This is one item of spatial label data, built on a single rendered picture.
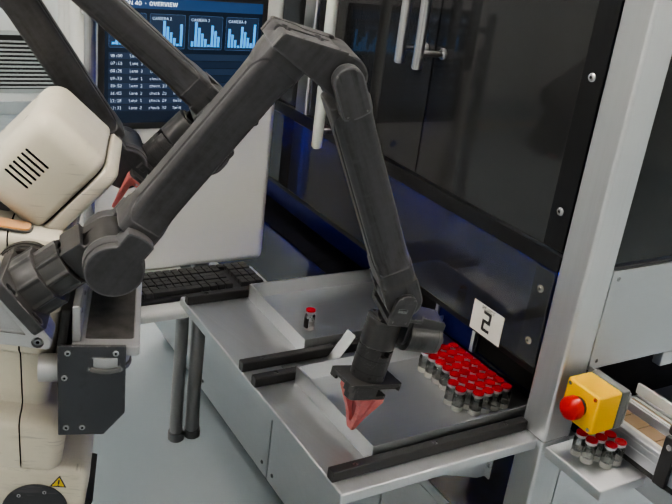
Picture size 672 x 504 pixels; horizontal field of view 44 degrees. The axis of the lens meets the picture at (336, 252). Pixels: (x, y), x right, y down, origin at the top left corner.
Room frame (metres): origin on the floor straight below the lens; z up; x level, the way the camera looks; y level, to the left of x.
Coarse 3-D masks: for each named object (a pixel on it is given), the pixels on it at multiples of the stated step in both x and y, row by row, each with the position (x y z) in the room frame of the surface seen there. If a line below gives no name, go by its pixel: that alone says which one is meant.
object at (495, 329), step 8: (480, 304) 1.40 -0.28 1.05; (472, 312) 1.42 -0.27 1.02; (480, 312) 1.40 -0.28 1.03; (488, 312) 1.38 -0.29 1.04; (472, 320) 1.41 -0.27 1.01; (480, 320) 1.40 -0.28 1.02; (488, 320) 1.38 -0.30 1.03; (496, 320) 1.36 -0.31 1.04; (472, 328) 1.41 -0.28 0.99; (480, 328) 1.39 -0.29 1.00; (488, 328) 1.38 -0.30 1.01; (496, 328) 1.36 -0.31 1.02; (488, 336) 1.37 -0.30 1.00; (496, 336) 1.36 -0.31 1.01; (496, 344) 1.35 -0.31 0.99
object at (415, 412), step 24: (336, 360) 1.36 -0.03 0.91; (408, 360) 1.45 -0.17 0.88; (312, 384) 1.27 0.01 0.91; (336, 384) 1.33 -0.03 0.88; (408, 384) 1.36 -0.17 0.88; (432, 384) 1.37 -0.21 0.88; (336, 408) 1.20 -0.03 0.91; (384, 408) 1.27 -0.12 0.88; (408, 408) 1.28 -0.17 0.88; (432, 408) 1.29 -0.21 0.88; (360, 432) 1.14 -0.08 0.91; (384, 432) 1.19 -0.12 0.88; (408, 432) 1.20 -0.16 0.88; (432, 432) 1.17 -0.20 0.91; (456, 432) 1.20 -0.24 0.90
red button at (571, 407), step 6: (570, 396) 1.16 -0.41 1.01; (576, 396) 1.17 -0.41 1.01; (564, 402) 1.16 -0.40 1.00; (570, 402) 1.15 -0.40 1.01; (576, 402) 1.15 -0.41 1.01; (564, 408) 1.16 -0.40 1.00; (570, 408) 1.15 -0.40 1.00; (576, 408) 1.15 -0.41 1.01; (582, 408) 1.15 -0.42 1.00; (564, 414) 1.16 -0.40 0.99; (570, 414) 1.15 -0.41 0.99; (576, 414) 1.14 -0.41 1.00; (582, 414) 1.15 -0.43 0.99; (570, 420) 1.15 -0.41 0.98
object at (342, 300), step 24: (264, 288) 1.66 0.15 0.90; (288, 288) 1.69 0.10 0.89; (312, 288) 1.72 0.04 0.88; (336, 288) 1.74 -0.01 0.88; (360, 288) 1.76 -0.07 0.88; (264, 312) 1.57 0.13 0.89; (288, 312) 1.59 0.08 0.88; (336, 312) 1.62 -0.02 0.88; (360, 312) 1.64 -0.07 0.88; (288, 336) 1.48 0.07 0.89; (312, 336) 1.50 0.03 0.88; (336, 336) 1.46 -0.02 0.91
